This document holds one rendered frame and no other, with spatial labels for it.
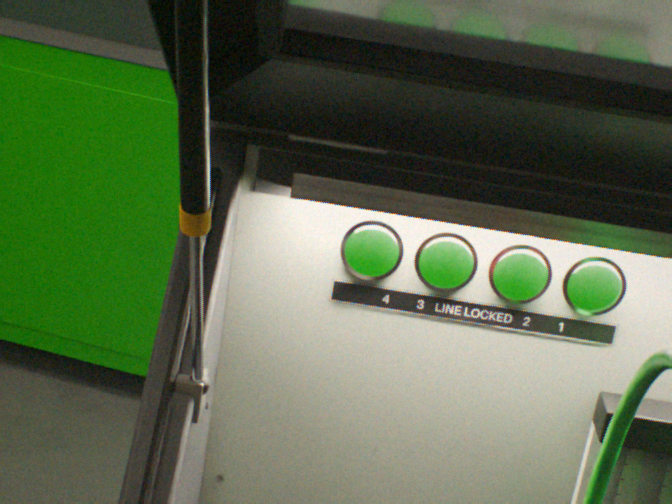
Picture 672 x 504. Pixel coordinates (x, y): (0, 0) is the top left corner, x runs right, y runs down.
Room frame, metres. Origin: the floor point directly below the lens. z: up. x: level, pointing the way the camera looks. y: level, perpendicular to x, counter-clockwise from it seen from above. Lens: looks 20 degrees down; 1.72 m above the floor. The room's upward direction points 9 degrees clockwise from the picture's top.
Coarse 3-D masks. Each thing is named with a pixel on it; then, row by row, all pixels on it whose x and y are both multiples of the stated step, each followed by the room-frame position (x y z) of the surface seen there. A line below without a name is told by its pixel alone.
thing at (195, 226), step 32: (192, 0) 0.63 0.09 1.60; (192, 32) 0.64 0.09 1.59; (192, 64) 0.65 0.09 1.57; (192, 96) 0.66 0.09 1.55; (192, 128) 0.67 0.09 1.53; (192, 160) 0.68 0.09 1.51; (192, 192) 0.69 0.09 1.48; (192, 224) 0.70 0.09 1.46; (192, 256) 0.72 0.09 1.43; (192, 288) 0.73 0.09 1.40; (192, 320) 0.75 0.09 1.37; (192, 352) 0.76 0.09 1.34; (192, 384) 0.77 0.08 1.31
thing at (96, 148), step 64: (0, 0) 3.23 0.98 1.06; (64, 0) 3.19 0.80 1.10; (128, 0) 3.16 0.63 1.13; (0, 64) 3.24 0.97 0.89; (64, 64) 3.20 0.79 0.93; (128, 64) 3.16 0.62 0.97; (0, 128) 3.23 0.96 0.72; (64, 128) 3.19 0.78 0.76; (128, 128) 3.16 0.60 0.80; (0, 192) 3.23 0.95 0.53; (64, 192) 3.19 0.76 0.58; (128, 192) 3.15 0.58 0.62; (0, 256) 3.22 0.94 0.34; (64, 256) 3.19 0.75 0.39; (128, 256) 3.15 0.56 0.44; (0, 320) 3.22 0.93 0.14; (64, 320) 3.18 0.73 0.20; (128, 320) 3.15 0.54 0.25; (128, 384) 3.19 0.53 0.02
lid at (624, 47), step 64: (256, 0) 0.71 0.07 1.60; (320, 0) 0.74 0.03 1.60; (384, 0) 0.72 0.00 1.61; (448, 0) 0.71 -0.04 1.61; (512, 0) 0.70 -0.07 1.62; (576, 0) 0.69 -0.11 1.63; (640, 0) 0.67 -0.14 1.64; (256, 64) 0.82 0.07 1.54; (320, 64) 0.79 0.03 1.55; (384, 64) 0.79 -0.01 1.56; (448, 64) 0.79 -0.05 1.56; (512, 64) 0.79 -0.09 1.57; (576, 64) 0.77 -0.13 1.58; (640, 64) 0.76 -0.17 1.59; (320, 128) 0.93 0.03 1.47; (384, 128) 0.90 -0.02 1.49; (448, 128) 0.88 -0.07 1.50; (512, 128) 0.86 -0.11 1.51; (576, 128) 0.83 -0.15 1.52; (640, 128) 0.81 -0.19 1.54
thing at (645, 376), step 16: (656, 352) 0.76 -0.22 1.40; (640, 368) 0.78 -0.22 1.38; (656, 368) 0.76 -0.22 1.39; (640, 384) 0.79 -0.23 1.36; (624, 400) 0.81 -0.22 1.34; (640, 400) 0.80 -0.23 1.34; (624, 416) 0.81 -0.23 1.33; (608, 432) 0.82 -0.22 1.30; (624, 432) 0.82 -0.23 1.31; (608, 448) 0.83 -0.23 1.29; (608, 464) 0.83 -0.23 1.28; (592, 480) 0.84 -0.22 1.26; (608, 480) 0.83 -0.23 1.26; (592, 496) 0.84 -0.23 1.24
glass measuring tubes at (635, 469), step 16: (608, 400) 0.91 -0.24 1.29; (656, 400) 0.92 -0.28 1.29; (608, 416) 0.89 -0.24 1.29; (640, 416) 0.89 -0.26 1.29; (656, 416) 0.89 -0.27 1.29; (592, 432) 0.92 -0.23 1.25; (640, 432) 0.89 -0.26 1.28; (656, 432) 0.89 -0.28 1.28; (592, 448) 0.92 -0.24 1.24; (624, 448) 0.90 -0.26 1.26; (640, 448) 0.89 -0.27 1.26; (656, 448) 0.89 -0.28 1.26; (592, 464) 0.92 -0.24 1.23; (624, 464) 0.90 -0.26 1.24; (640, 464) 0.92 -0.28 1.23; (656, 464) 0.90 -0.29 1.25; (624, 480) 0.92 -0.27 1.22; (640, 480) 0.90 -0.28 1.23; (656, 480) 0.90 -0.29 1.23; (576, 496) 0.92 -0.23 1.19; (608, 496) 0.90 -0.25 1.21; (624, 496) 0.92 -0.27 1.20; (640, 496) 0.90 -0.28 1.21; (656, 496) 0.90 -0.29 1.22
